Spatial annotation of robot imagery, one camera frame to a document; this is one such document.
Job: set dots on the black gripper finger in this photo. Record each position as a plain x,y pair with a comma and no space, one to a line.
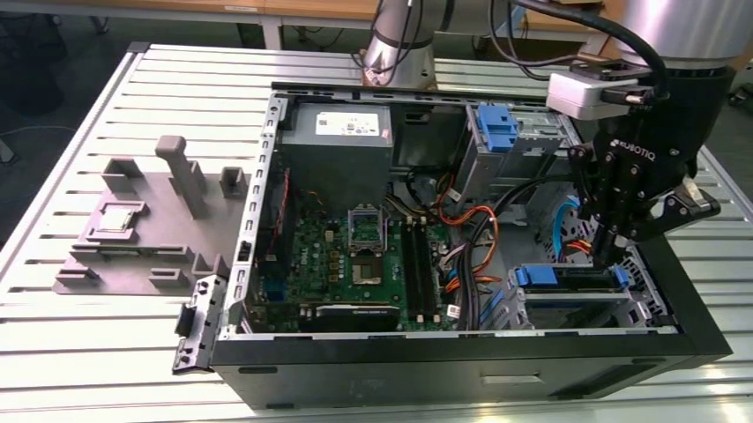
594,189
661,220

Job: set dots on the hard disk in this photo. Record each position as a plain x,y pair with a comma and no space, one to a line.
535,275

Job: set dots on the grey metal disk bay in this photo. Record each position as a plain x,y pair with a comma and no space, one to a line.
577,296

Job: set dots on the grey metal drive cage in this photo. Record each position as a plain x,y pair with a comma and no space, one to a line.
482,172

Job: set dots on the blue plastic drive latch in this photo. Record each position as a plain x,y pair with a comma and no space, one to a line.
497,128

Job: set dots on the black RAM slot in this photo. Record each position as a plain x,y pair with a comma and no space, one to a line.
428,269
412,269

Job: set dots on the thin metal locking lever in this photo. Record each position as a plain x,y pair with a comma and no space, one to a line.
384,231

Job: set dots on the wooden desk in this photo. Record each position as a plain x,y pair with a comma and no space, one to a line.
606,6

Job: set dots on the CPU socket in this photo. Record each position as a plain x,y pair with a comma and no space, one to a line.
367,271

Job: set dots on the grey power supply unit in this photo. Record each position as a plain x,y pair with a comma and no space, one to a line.
335,172

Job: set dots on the green motherboard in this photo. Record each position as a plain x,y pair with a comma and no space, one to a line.
318,264

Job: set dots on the black graphics card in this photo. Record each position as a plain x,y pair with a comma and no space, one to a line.
352,317

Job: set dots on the black open PC case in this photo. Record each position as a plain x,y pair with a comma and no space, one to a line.
411,370

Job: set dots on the blue expansion slot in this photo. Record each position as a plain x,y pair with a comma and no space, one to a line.
274,288

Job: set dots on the grey plastic parts rack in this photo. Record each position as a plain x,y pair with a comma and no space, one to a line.
171,238

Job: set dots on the green RAM stick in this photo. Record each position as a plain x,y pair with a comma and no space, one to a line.
125,252

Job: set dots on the silver CPU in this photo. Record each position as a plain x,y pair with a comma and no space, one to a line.
116,219

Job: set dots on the white framed workbench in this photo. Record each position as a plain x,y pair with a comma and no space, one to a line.
176,11

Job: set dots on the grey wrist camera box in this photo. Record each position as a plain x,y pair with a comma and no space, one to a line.
579,94

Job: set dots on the grey metal card retention bracket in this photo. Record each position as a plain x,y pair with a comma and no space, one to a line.
203,308

